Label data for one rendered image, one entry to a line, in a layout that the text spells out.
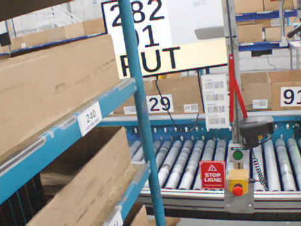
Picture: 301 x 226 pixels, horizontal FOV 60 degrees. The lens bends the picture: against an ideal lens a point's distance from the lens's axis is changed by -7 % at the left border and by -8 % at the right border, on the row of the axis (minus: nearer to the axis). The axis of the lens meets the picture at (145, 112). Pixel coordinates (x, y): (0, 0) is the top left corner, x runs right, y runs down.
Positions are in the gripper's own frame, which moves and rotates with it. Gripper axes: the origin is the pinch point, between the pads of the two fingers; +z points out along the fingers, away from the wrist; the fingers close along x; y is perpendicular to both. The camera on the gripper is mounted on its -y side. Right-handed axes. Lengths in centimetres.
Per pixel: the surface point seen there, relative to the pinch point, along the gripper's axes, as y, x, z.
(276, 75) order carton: -13.0, 20.8, 15.8
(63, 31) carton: -455, 446, -39
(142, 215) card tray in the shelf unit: -58, -114, 16
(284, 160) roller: -16, -39, 43
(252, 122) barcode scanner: -32, -73, 9
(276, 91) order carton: -16.8, -7.9, 18.0
